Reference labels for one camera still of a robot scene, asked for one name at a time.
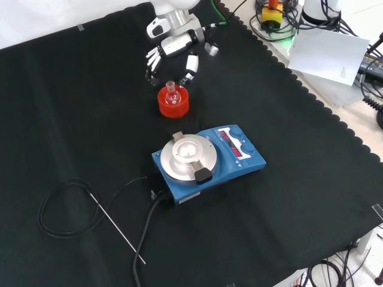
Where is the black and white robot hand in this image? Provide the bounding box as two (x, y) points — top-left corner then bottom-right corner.
(144, 15), (220, 87)

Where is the clear round-bottom flask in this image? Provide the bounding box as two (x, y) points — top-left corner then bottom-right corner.
(165, 80), (180, 106)

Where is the yellow stop button box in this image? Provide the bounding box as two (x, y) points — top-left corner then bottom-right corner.
(260, 0), (284, 31)

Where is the blue-base heater with steel pan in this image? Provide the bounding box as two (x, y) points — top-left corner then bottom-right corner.
(151, 124), (267, 206)

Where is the pale white board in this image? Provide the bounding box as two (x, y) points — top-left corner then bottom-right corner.
(287, 27), (370, 87)

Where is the black bench cloth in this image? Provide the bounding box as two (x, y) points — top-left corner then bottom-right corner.
(0, 0), (383, 287)

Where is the steel temperature probe rod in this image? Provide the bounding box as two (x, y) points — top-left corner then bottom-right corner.
(89, 193), (147, 265)

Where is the black power supply box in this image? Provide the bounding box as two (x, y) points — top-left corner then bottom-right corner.
(358, 53), (383, 79)

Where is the orange flask support ring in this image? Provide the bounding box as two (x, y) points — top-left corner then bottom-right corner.
(157, 84), (190, 118)

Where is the thick black power cable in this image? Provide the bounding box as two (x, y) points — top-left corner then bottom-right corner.
(132, 193), (171, 287)

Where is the thin black probe cable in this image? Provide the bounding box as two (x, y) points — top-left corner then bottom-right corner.
(38, 175), (150, 238)

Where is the black coiled cable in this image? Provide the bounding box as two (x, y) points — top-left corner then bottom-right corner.
(362, 96), (383, 113)

